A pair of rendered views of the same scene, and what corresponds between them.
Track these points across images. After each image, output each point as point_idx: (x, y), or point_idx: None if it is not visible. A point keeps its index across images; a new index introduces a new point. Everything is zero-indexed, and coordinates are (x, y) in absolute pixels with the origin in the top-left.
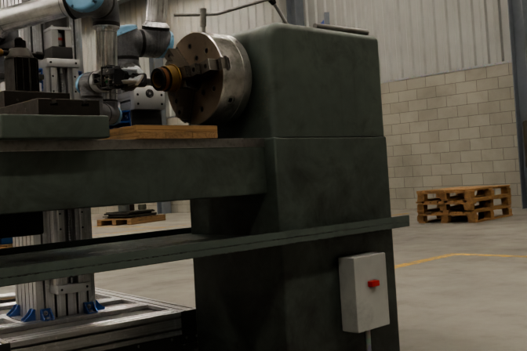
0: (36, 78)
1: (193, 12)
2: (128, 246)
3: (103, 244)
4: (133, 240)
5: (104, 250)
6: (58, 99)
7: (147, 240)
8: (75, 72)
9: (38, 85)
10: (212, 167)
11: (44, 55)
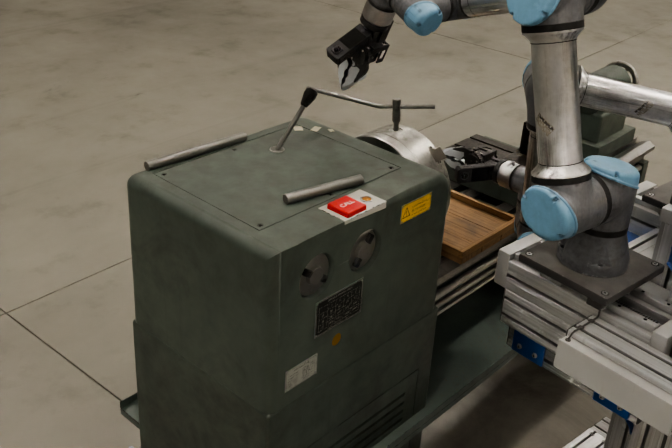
0: (521, 139)
1: (409, 104)
2: (456, 320)
3: (503, 352)
4: (478, 365)
5: (467, 303)
6: (466, 138)
7: (461, 364)
8: (660, 225)
9: (521, 147)
10: None
11: (526, 123)
